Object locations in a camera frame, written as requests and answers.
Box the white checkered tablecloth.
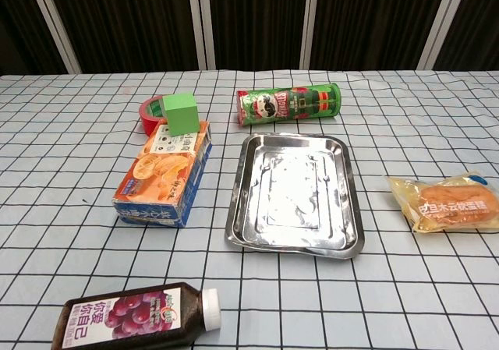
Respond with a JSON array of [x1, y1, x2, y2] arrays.
[[0, 69, 499, 350]]

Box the green cube block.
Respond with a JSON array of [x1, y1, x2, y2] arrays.
[[162, 92, 201, 136]]

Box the grape juice bottle white cap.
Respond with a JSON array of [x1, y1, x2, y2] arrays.
[[51, 282, 222, 350]]

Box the green Pringles can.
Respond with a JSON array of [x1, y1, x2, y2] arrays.
[[236, 83, 343, 128]]

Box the packaged bread in clear wrapper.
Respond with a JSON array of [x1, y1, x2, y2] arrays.
[[385, 170, 499, 234]]

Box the orange and blue biscuit box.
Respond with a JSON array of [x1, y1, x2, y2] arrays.
[[112, 120, 214, 229]]

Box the stainless steel rectangular tray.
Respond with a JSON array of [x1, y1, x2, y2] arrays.
[[224, 133, 366, 262]]

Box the red tape roll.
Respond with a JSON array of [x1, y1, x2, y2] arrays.
[[139, 97, 170, 136]]

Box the dark folding screen white frames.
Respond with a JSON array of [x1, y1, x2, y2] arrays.
[[0, 0, 499, 76]]

